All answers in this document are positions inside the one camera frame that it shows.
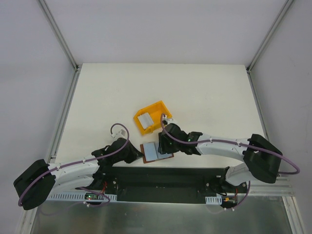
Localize brown leather card holder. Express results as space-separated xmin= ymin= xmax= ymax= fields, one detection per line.
xmin=140 ymin=142 xmax=174 ymax=164

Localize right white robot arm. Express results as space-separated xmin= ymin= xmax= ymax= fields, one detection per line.
xmin=158 ymin=123 xmax=282 ymax=192

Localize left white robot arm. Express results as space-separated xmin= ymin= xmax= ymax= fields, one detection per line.
xmin=13 ymin=137 xmax=143 ymax=210

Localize stack of credit cards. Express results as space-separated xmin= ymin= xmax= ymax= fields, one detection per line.
xmin=137 ymin=113 xmax=154 ymax=130

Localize yellow plastic bin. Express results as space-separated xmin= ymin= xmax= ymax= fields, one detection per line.
xmin=133 ymin=100 xmax=172 ymax=136

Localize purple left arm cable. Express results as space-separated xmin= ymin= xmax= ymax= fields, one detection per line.
xmin=18 ymin=123 xmax=130 ymax=207

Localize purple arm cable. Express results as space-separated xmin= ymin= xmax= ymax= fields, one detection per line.
xmin=160 ymin=113 xmax=300 ymax=175
xmin=18 ymin=123 xmax=130 ymax=207

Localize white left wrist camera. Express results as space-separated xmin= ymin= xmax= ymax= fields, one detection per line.
xmin=111 ymin=129 xmax=128 ymax=139

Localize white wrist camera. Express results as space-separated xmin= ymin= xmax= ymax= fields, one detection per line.
xmin=111 ymin=129 xmax=128 ymax=139
xmin=161 ymin=115 xmax=176 ymax=125

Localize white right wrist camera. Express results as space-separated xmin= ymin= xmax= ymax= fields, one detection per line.
xmin=161 ymin=115 xmax=176 ymax=125

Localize left white cable duct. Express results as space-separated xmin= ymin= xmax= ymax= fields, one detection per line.
xmin=47 ymin=192 xmax=117 ymax=202

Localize white cable duct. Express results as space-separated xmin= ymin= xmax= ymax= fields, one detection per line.
xmin=47 ymin=192 xmax=117 ymax=202
xmin=205 ymin=195 xmax=222 ymax=205

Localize right white cable duct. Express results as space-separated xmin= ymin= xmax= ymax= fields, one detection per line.
xmin=205 ymin=195 xmax=222 ymax=205

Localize left aluminium frame post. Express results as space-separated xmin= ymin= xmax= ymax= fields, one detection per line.
xmin=37 ymin=0 xmax=80 ymax=72

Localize aluminium frame post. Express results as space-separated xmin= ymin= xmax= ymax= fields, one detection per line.
xmin=37 ymin=0 xmax=80 ymax=72
xmin=246 ymin=0 xmax=295 ymax=74

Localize aluminium front rail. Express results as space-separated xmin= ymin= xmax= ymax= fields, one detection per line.
xmin=31 ymin=177 xmax=296 ymax=196

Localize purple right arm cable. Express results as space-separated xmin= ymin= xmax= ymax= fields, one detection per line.
xmin=160 ymin=113 xmax=300 ymax=175

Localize right aluminium frame post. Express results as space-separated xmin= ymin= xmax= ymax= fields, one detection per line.
xmin=246 ymin=0 xmax=295 ymax=74

